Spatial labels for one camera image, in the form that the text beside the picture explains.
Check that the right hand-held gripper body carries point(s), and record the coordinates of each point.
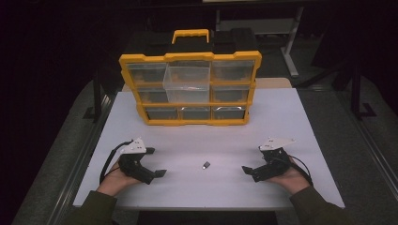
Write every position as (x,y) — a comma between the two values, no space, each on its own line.
(273,165)

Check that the black cases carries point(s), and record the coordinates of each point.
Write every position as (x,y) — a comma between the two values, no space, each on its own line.
(231,39)

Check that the white desk frame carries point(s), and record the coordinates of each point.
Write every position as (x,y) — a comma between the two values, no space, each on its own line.
(289,43)

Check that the black metal stand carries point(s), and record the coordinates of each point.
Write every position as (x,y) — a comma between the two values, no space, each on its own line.
(97,93)
(356,90)

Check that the set of small clear bins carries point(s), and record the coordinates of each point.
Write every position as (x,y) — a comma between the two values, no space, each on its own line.
(233,72)

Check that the large clear plastic bin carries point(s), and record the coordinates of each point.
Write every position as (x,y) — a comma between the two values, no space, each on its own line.
(187,84)

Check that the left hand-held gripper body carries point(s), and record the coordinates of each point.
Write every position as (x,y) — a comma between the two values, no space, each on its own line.
(133,146)

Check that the person's left hand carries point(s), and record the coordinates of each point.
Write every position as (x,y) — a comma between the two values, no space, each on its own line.
(114,181)

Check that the yellow organizer case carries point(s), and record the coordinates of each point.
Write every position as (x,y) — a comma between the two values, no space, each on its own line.
(191,56)

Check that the small dark metal part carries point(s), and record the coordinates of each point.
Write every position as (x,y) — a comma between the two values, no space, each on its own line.
(206,164)

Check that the person's right hand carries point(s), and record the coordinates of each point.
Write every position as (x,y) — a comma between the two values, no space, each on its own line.
(291,181)

